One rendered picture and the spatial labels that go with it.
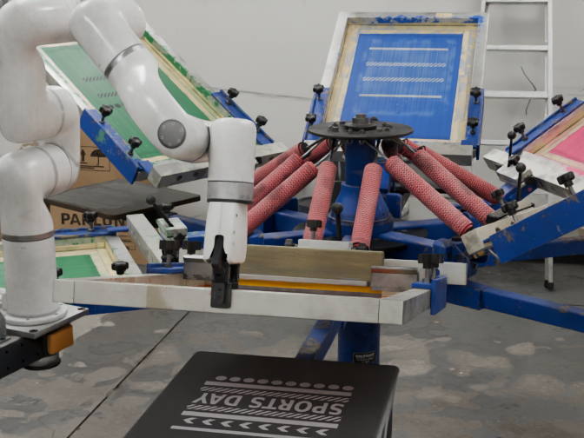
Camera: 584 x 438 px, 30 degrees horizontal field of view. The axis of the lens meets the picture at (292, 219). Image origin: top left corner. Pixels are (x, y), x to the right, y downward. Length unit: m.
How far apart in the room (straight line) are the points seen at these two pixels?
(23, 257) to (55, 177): 0.16
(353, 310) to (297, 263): 0.64
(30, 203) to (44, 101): 0.18
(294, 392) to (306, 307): 0.48
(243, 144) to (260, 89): 4.81
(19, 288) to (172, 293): 0.38
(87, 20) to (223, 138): 0.31
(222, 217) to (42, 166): 0.43
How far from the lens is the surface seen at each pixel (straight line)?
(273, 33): 6.50
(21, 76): 1.97
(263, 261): 2.35
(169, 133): 1.72
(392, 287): 2.29
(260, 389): 2.20
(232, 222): 1.72
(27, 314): 2.07
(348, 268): 2.32
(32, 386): 4.83
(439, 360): 4.99
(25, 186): 1.99
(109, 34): 1.84
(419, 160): 3.03
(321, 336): 2.58
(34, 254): 2.04
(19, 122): 1.99
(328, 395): 2.17
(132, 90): 1.77
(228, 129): 1.74
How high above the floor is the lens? 1.80
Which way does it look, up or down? 14 degrees down
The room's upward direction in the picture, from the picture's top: straight up
